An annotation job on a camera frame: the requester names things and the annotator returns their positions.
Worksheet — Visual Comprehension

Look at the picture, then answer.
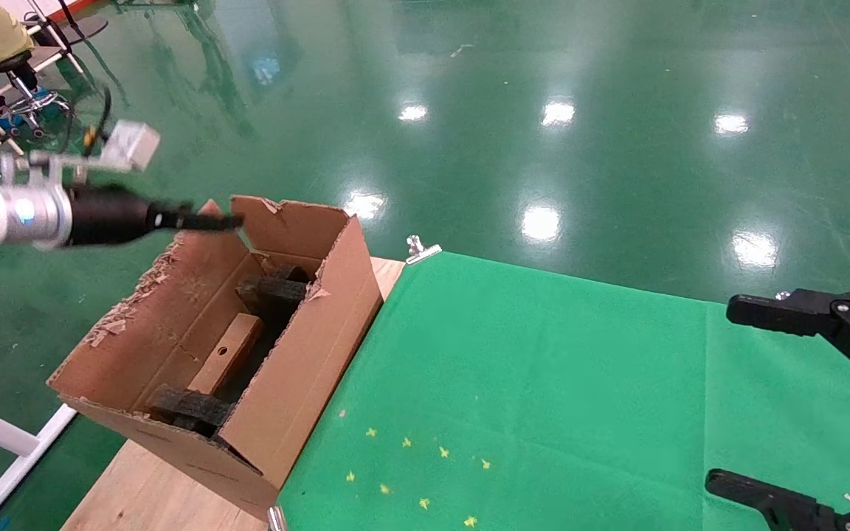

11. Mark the small brown cardboard box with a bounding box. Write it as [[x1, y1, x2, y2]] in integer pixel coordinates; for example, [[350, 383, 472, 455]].
[[187, 313, 265, 395]]

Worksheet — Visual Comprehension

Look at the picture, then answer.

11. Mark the wheeled black stool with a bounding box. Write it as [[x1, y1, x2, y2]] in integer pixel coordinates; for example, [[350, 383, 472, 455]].
[[0, 52, 75, 137]]

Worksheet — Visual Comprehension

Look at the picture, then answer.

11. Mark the large open cardboard carton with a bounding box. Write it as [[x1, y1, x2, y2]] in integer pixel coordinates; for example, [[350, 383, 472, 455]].
[[46, 195, 384, 521]]

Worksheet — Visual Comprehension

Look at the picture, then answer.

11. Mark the green cloth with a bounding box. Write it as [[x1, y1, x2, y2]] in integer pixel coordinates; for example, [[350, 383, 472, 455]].
[[277, 251, 850, 531]]

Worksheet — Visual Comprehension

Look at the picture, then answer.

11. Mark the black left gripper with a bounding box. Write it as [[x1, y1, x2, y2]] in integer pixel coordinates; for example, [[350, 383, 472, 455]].
[[67, 184, 245, 248]]

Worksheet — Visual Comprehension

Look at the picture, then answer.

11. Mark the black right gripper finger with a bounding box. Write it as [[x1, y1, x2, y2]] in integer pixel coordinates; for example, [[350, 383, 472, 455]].
[[705, 471, 850, 531], [725, 286, 850, 399]]

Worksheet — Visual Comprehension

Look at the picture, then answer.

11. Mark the black round stand base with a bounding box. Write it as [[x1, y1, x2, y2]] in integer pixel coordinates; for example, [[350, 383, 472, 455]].
[[56, 0, 108, 41]]

